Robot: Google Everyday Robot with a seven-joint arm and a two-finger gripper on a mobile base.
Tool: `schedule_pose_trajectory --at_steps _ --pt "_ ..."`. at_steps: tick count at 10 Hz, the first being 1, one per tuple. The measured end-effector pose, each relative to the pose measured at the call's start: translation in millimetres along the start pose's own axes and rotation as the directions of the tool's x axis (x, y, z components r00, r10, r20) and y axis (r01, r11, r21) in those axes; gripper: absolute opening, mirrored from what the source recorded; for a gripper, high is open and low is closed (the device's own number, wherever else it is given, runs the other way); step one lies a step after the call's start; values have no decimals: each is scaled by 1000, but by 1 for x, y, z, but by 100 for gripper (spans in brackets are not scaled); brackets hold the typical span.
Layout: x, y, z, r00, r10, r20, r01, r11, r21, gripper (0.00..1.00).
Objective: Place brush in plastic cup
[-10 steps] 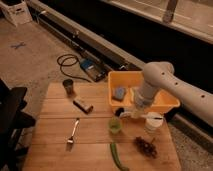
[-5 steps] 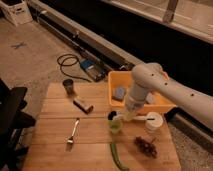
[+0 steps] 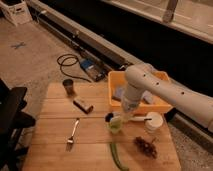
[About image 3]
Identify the white dish brush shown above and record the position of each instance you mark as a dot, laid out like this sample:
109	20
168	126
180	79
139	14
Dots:
111	116

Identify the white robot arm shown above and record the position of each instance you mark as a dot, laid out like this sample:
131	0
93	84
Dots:
140	78

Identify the green plastic cup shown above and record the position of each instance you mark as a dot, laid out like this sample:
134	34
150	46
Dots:
115	124

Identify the dark metal cup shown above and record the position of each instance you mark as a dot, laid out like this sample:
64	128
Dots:
68	85

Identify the white paper cup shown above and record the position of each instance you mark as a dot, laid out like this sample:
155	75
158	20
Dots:
154	121

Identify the yellow plastic bin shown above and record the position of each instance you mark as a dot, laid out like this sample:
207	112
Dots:
117	79

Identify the blue sponge left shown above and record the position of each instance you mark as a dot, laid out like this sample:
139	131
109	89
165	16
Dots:
117	95

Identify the blue sponge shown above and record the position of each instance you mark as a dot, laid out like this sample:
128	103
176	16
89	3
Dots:
148	97
117	95

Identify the blue power device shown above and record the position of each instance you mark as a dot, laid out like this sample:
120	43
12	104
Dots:
92	70

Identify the small brown rectangular box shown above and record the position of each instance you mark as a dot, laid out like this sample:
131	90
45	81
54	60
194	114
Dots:
82	105

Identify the blue sponge right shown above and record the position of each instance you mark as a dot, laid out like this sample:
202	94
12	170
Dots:
148	97

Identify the green cucumber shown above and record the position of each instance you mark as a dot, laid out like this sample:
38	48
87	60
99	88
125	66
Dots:
115	157

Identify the silver fork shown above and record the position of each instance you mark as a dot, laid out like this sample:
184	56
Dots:
70	140

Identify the bunch of dark grapes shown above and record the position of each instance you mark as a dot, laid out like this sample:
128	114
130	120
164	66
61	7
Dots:
147	148

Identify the black chair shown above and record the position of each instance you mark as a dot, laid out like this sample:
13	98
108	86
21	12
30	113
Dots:
12	121

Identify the white cardboard box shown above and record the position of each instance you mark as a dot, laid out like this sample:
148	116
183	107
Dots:
17	14

